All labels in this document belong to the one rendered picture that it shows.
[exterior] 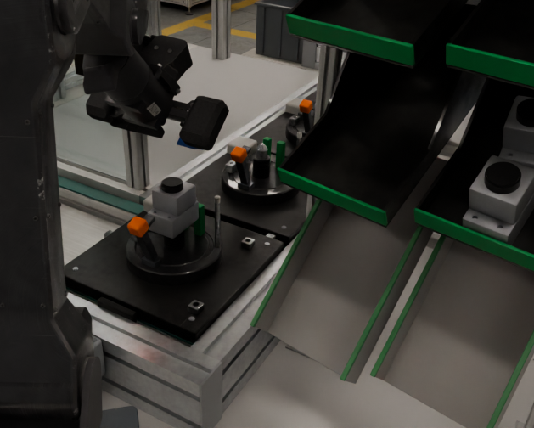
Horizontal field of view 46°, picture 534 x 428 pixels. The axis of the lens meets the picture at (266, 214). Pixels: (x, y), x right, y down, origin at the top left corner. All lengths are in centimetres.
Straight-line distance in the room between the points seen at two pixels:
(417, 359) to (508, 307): 11
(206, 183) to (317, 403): 45
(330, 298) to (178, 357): 20
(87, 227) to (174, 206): 29
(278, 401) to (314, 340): 15
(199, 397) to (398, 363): 24
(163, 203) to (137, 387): 24
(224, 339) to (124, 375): 14
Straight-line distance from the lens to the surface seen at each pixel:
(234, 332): 82
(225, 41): 208
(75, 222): 114
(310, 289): 77
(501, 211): 59
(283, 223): 101
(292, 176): 65
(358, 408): 89
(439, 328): 74
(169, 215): 87
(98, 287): 89
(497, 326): 73
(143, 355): 80
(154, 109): 75
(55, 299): 46
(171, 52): 78
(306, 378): 91
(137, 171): 111
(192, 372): 77
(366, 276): 75
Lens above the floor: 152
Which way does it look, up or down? 32 degrees down
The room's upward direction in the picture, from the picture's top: 3 degrees clockwise
